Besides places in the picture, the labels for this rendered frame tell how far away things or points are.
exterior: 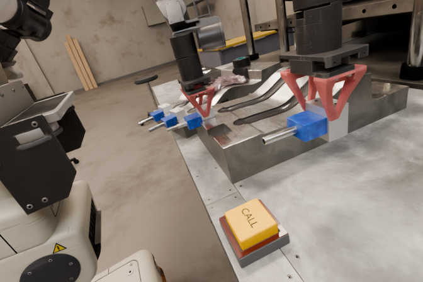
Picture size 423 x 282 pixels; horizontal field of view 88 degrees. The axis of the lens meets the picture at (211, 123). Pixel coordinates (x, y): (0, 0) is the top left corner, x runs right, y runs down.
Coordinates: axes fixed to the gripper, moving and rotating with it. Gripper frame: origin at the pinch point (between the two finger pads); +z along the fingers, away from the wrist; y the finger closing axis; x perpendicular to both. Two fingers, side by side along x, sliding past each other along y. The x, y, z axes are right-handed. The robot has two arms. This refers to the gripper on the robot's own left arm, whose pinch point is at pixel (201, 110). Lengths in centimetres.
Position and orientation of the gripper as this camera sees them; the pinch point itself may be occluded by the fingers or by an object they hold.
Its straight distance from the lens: 59.4
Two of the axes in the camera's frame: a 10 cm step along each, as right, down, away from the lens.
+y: -3.2, -3.1, 8.9
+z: 2.4, 8.9, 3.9
